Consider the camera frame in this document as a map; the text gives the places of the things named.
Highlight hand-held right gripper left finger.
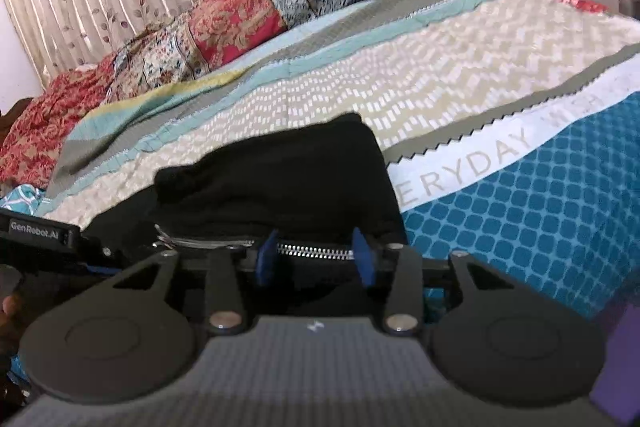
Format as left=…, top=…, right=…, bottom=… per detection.
left=112, top=228, right=281, bottom=336

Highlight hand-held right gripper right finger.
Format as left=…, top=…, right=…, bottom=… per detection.
left=351, top=226, right=517, bottom=336

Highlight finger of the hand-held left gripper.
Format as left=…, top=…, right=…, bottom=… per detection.
left=75, top=229, right=121, bottom=275

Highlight black pants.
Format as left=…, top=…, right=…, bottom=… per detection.
left=82, top=112, right=408, bottom=270

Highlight person's left hand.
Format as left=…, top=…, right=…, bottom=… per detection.
left=0, top=294, right=23, bottom=358

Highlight teal lattice patterned cloth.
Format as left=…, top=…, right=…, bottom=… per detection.
left=0, top=184, right=50, bottom=222

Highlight printed patterned bedspread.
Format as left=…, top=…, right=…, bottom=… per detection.
left=47, top=0, right=640, bottom=323

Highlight patchwork floral quilt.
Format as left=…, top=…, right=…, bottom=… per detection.
left=0, top=0, right=458, bottom=195

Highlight purple block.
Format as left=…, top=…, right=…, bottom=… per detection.
left=589, top=291, right=640, bottom=427

